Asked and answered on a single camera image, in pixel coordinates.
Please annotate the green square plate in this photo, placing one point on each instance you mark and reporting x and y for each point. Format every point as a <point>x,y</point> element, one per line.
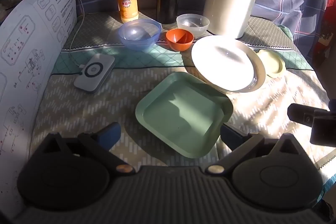
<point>181,111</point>

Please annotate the white round plate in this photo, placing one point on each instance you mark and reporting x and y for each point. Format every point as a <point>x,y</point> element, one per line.
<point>223,64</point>

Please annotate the red object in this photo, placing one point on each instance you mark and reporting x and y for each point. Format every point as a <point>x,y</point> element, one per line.
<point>326,27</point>

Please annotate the small orange bowl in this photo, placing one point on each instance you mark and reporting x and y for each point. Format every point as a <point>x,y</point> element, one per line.
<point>179,40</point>

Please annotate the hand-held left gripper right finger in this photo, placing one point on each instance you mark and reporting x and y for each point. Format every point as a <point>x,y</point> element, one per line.
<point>229,133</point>

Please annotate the clear plastic bowl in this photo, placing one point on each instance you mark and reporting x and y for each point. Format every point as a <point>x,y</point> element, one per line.
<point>193,24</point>

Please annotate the pale yellow small dish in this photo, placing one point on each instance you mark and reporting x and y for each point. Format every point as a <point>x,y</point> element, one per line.
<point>274,64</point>

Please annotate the patterned green tablecloth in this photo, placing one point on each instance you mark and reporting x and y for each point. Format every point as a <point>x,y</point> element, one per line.
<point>110,106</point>

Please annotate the white printed cardboard box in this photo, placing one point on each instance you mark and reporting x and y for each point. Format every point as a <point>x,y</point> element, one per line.
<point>31,56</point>

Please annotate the blue translucent bowl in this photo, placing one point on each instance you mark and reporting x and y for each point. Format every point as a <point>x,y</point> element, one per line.
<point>139,35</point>

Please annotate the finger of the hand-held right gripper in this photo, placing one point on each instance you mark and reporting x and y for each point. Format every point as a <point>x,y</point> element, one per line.
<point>324,129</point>
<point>299,113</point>

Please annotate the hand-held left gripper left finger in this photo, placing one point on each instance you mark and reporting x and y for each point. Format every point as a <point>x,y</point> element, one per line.
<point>109,133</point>

